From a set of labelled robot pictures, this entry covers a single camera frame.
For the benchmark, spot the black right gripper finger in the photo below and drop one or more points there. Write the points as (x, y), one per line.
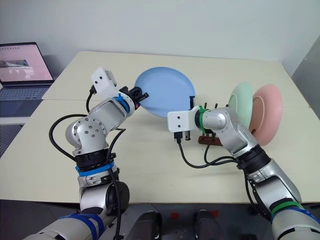
(192, 102)

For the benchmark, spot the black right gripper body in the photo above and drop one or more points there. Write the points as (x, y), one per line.
(187, 135)

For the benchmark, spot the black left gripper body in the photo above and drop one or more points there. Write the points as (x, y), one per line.
(135, 98)

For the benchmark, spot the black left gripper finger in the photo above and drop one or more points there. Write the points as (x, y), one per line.
(137, 89)
(145, 96)

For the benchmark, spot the blue plate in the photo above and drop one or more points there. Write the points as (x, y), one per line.
(165, 90)

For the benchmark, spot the mint green plate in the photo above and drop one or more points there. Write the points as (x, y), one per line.
(241, 105)

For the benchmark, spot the pink plate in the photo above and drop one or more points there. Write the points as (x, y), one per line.
(268, 112)

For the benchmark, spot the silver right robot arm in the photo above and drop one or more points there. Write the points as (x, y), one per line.
(240, 135)

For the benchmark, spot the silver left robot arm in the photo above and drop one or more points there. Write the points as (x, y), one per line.
(92, 130)

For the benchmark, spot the dark wooden dish rack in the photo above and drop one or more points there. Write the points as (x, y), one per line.
(208, 140)

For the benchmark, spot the blue tape band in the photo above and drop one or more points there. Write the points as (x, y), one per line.
(95, 170)

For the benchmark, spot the dark rounded shape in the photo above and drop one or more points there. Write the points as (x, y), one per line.
(210, 225)
(147, 225)

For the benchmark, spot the open grey laptop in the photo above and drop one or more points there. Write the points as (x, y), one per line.
(22, 75)

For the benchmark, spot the green tape band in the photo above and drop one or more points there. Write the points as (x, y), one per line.
(287, 206)

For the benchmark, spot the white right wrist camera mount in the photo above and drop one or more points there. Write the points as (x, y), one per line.
(180, 120)

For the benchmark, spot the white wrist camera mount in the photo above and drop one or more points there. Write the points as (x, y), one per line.
(180, 120)
(102, 81)

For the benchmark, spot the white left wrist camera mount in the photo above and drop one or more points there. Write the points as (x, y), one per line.
(102, 81)

